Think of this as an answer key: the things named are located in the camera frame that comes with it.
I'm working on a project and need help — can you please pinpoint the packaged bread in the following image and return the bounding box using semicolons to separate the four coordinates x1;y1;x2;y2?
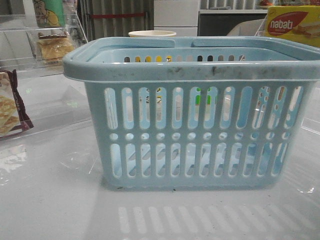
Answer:
37;31;75;61

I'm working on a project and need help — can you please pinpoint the light blue plastic basket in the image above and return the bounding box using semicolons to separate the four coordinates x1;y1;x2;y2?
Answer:
62;36;320;189

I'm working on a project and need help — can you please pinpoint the cream paper cup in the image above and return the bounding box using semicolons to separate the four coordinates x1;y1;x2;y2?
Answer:
128;30;177;38

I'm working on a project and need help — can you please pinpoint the white cabinet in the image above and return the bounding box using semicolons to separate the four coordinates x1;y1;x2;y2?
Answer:
153;0;201;37

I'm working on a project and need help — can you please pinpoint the brown wafer snack packet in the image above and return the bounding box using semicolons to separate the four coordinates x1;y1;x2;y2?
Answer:
0;70;34;139

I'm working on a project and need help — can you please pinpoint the clear acrylic display shelf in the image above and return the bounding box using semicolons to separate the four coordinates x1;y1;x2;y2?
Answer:
0;14;88;72

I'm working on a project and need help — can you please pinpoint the green cartoon print box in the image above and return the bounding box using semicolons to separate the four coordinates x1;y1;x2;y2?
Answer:
32;0;65;28

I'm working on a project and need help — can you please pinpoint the yellow nabati wafer box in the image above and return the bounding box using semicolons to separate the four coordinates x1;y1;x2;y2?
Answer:
264;5;320;48

